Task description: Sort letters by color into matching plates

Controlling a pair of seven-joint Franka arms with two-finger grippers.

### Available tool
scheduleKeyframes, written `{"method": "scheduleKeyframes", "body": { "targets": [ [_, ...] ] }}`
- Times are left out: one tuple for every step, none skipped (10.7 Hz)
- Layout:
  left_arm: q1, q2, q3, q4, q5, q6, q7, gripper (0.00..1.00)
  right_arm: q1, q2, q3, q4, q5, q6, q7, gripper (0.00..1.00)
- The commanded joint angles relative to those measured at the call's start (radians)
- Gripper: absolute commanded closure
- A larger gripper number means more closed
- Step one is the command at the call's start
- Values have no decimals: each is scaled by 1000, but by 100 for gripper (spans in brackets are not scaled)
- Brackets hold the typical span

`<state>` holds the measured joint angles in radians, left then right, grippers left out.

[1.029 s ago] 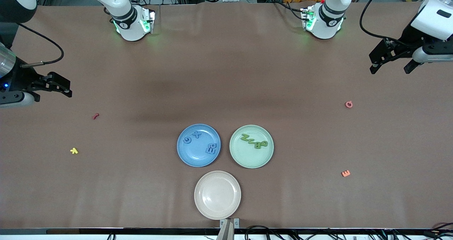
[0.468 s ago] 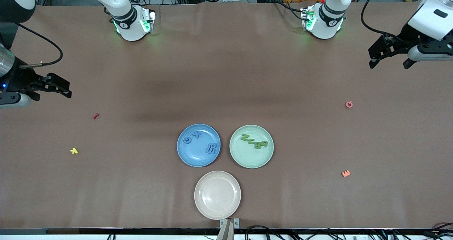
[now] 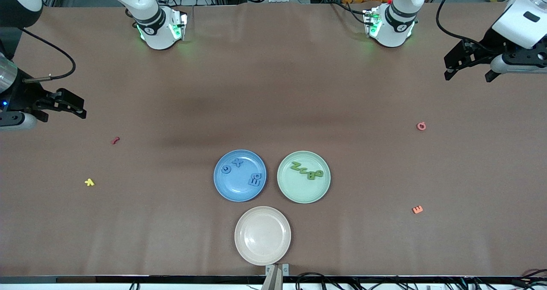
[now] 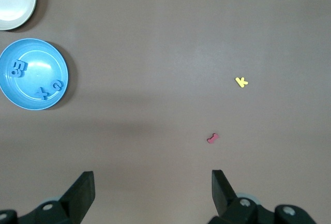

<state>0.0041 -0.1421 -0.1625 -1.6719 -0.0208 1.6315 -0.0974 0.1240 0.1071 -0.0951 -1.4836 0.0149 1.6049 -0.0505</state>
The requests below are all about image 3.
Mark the brown table cover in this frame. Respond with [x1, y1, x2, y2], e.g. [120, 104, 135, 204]
[0, 2, 547, 278]

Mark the blue plate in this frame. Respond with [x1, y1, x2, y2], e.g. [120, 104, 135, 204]
[213, 149, 267, 202]

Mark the green plate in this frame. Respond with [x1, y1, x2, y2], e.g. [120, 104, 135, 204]
[276, 151, 331, 204]

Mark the beige plate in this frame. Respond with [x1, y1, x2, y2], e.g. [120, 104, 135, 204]
[234, 206, 292, 266]

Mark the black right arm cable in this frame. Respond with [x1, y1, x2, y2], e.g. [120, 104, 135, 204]
[19, 27, 76, 83]

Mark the black cable bundle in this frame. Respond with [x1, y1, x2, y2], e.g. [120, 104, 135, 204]
[509, 269, 547, 289]

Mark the black cable loop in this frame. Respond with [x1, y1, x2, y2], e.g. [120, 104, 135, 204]
[295, 272, 342, 290]

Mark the metal bracket with screws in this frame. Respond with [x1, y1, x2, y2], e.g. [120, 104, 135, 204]
[265, 263, 290, 290]

